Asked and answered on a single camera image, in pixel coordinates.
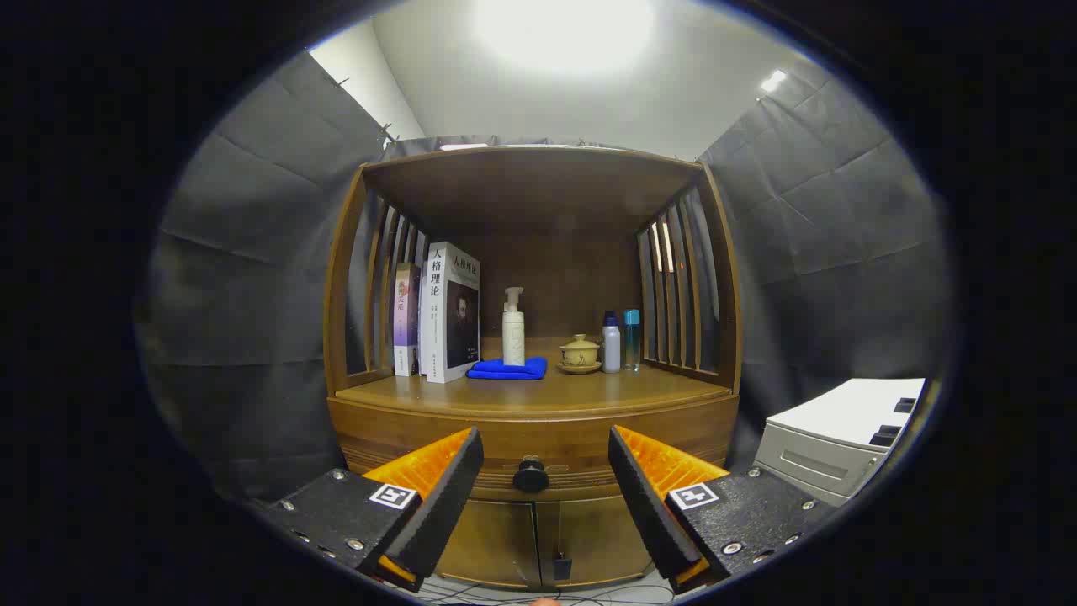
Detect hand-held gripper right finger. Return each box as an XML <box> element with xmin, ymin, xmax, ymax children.
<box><xmin>607</xmin><ymin>425</ymin><xmax>838</xmax><ymax>597</ymax></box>

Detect purple spine book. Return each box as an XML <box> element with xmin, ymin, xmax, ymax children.
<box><xmin>393</xmin><ymin>263</ymin><xmax>422</xmax><ymax>377</ymax></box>

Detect yellow lidded teacup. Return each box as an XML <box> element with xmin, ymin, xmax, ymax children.
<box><xmin>556</xmin><ymin>334</ymin><xmax>603</xmax><ymax>375</ymax></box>

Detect wooden countertop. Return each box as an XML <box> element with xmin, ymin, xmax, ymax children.
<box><xmin>335</xmin><ymin>337</ymin><xmax>733</xmax><ymax>413</ymax></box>

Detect white pump bottle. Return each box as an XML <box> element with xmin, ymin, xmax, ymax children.
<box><xmin>502</xmin><ymin>287</ymin><xmax>527</xmax><ymax>367</ymax></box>

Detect black floor cables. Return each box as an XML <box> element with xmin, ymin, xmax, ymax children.
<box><xmin>416</xmin><ymin>577</ymin><xmax>674</xmax><ymax>606</ymax></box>

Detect white drawer unit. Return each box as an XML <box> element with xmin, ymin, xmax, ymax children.
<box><xmin>753</xmin><ymin>378</ymin><xmax>926</xmax><ymax>508</ymax></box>

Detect brown wooden drawer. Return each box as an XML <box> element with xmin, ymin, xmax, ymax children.
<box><xmin>328</xmin><ymin>396</ymin><xmax>740</xmax><ymax>503</ymax></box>

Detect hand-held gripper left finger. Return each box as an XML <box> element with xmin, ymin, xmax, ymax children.
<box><xmin>252</xmin><ymin>427</ymin><xmax>485</xmax><ymax>594</ymax></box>

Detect large white portrait book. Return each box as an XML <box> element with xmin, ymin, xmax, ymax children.
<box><xmin>418</xmin><ymin>242</ymin><xmax>481</xmax><ymax>385</ymax></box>

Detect brown wooden cabinet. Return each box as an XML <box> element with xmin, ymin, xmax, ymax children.
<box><xmin>324</xmin><ymin>145</ymin><xmax>743</xmax><ymax>590</ymax></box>

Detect blue folded cloth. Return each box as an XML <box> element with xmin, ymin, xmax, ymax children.
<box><xmin>467</xmin><ymin>357</ymin><xmax>549</xmax><ymax>380</ymax></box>

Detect wooden cabinet door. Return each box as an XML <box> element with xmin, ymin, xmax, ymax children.
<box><xmin>535</xmin><ymin>495</ymin><xmax>657</xmax><ymax>587</ymax></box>
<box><xmin>435</xmin><ymin>501</ymin><xmax>539</xmax><ymax>590</ymax></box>

